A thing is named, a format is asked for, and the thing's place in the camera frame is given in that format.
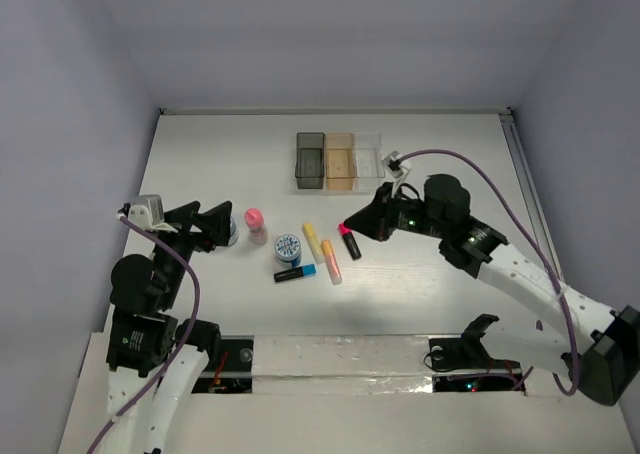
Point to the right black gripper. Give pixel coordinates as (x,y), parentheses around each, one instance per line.
(377,219)

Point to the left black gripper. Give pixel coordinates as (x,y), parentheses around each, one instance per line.
(185,231)

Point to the pink capped black highlighter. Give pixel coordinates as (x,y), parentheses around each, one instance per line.
(350,242)

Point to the pink capped glue bottle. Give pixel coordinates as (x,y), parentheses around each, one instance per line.
(256,225)

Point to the yellow highlighter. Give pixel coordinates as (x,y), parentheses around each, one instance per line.
(313,242)

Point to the blue capped black highlighter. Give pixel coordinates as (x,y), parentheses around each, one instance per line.
(298,272)

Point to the blue white round jar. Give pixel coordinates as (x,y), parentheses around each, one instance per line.
(287,249)

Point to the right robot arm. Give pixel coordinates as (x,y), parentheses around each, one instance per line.
(586,341)

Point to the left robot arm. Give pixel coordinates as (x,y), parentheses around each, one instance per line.
(158,348)

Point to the clear plastic container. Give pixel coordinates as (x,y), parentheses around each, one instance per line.
(369,172)

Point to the orange highlighter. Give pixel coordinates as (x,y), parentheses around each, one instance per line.
(331,262)

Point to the orange translucent container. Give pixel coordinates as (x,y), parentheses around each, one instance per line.
(339,157)

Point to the grey translucent container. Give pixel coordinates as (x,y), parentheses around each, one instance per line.
(310,164)

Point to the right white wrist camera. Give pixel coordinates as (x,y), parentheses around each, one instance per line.
(396,168)

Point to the aluminium rail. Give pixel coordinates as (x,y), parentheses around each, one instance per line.
(531,199)

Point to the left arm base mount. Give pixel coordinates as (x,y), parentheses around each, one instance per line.
(231,371)

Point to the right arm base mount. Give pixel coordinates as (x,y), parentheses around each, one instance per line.
(461,364)

